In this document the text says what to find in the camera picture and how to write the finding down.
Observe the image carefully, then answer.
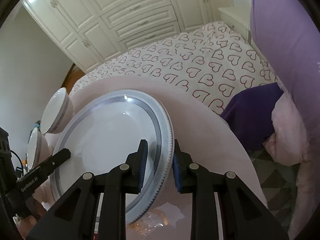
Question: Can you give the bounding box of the white bowl grey stripe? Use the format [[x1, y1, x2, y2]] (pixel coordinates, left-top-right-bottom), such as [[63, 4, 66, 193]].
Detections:
[[40, 87, 74, 134]]

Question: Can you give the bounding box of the grey rimmed white plate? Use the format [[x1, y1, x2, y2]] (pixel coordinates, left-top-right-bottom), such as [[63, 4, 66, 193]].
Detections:
[[50, 90, 174, 224]]

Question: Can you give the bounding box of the white bowl red pattern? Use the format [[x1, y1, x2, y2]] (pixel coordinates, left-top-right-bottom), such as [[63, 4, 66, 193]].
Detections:
[[27, 127, 53, 170]]

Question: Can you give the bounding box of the pale pink blanket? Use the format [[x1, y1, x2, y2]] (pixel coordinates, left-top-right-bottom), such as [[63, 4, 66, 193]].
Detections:
[[264, 91, 318, 239]]

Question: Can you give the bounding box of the pink cartoon round tablecloth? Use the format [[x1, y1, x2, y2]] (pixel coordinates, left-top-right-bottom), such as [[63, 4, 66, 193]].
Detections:
[[71, 76, 267, 239]]

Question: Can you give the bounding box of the dark purple cloth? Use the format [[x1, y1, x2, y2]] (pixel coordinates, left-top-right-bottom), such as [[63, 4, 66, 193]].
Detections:
[[220, 83, 283, 151]]

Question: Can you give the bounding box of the heart pattern bed sheet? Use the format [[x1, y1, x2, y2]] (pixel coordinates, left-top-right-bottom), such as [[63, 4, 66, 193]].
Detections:
[[71, 21, 277, 114]]

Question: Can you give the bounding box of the cream wardrobe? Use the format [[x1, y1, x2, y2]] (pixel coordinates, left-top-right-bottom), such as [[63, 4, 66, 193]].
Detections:
[[21, 0, 234, 73]]

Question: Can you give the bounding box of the purple floral quilt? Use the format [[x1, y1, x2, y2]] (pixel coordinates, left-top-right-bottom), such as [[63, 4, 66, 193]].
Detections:
[[251, 0, 319, 121]]

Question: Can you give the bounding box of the cream nightstand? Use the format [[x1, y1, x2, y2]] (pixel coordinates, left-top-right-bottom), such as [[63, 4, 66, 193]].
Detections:
[[218, 6, 252, 43]]

